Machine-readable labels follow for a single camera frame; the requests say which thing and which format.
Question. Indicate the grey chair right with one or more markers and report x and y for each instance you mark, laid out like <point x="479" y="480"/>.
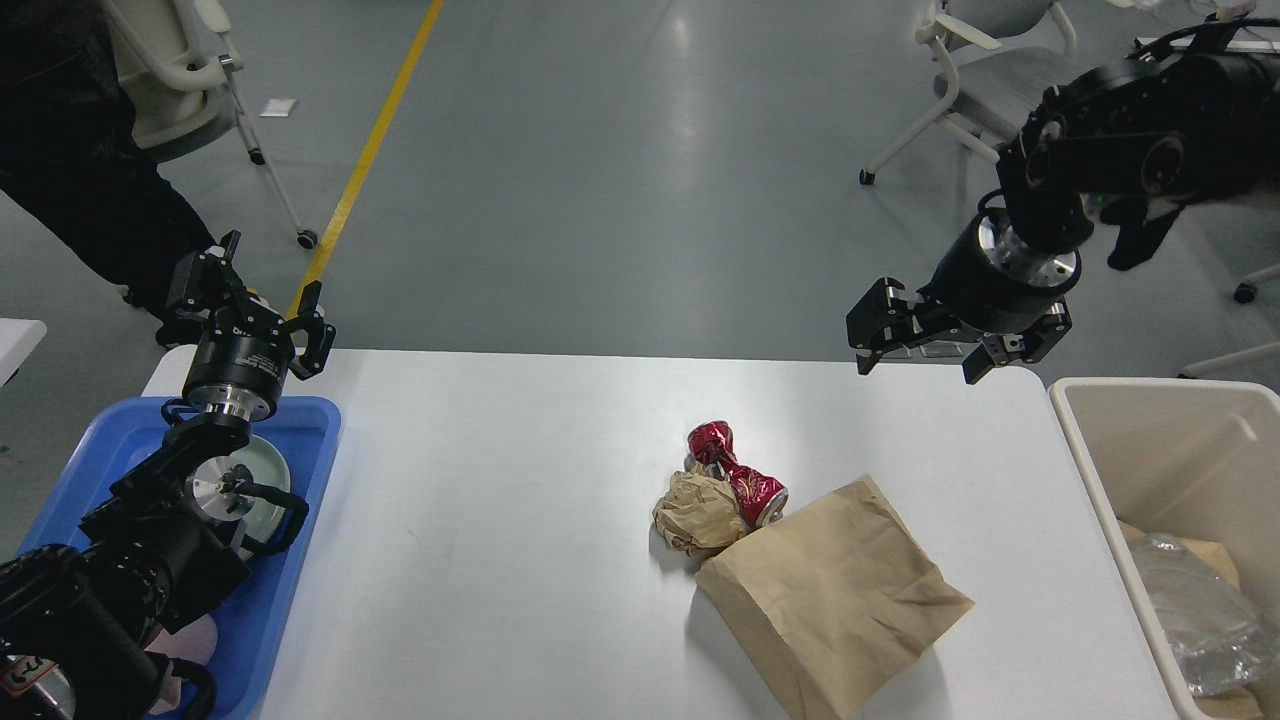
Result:
<point x="985" y="90"/>

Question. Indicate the aluminium foil tray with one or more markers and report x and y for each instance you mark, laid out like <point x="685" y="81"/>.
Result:
<point x="1221" y="640"/>

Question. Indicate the beige plastic bin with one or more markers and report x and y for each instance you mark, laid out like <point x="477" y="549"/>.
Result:
<point x="1193" y="459"/>

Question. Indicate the blue plastic tray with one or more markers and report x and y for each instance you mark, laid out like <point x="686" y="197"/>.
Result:
<point x="305" y="430"/>

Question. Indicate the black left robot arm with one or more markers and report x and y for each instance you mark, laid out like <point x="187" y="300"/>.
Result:
<point x="171" y="541"/>

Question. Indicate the brown paper ball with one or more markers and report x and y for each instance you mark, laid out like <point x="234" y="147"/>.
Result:
<point x="699" y="513"/>

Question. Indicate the person in black trousers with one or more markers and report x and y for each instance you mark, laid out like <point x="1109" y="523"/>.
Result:
<point x="68" y="157"/>

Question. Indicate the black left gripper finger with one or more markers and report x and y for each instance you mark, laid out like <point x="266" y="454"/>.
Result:
<point x="208" y="299"/>
<point x="308" y="335"/>

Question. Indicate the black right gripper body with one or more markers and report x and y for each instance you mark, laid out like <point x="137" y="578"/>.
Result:
<point x="993" y="281"/>

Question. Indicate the red foil wrapper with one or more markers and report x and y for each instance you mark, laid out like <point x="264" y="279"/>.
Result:
<point x="761" y="499"/>

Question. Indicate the chair leg right edge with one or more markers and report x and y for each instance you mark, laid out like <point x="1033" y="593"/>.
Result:
<point x="1249" y="339"/>

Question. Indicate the white table corner left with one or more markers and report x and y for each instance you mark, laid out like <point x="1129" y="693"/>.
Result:
<point x="19" y="338"/>

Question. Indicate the grey chair left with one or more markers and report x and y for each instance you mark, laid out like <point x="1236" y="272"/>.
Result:
<point x="178" y="65"/>

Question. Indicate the green plate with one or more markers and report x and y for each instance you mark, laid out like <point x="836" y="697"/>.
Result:
<point x="267" y="466"/>

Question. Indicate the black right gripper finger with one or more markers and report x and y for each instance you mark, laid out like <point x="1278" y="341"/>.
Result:
<point x="1025" y="347"/>
<point x="888" y="318"/>

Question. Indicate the desk foot top right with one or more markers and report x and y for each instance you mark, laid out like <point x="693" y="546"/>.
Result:
<point x="1240" y="27"/>

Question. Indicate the pink mug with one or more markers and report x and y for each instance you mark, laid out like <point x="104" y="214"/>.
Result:
<point x="195" y="642"/>

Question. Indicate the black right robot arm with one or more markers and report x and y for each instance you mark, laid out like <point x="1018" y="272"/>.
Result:
<point x="1189" y="117"/>

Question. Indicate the grey chair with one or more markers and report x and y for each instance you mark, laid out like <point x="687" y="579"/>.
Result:
<point x="985" y="90"/>
<point x="178" y="65"/>

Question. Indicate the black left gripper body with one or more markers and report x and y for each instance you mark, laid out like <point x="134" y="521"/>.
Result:
<point x="242" y="374"/>

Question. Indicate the brown paper bag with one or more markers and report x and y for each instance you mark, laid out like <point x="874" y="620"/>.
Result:
<point x="1254" y="701"/>
<point x="833" y="601"/>

